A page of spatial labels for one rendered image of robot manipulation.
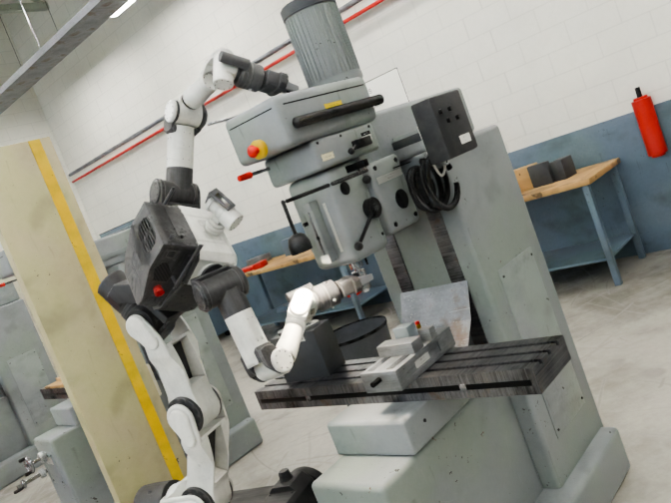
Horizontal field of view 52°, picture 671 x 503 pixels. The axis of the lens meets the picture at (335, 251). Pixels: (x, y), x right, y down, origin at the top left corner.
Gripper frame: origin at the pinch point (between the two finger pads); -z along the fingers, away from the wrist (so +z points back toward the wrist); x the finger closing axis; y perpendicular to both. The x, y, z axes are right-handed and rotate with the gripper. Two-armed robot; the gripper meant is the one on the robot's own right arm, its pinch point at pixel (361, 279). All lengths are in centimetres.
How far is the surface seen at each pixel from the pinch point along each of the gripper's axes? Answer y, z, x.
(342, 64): -71, -22, 1
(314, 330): 14.8, 14.3, 26.0
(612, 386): 122, -147, 72
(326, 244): -16.7, 10.5, -7.0
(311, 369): 29.3, 19.0, 32.0
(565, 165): 21, -306, 230
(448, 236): -1.3, -39.5, 1.9
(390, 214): -17.6, -16.3, -5.5
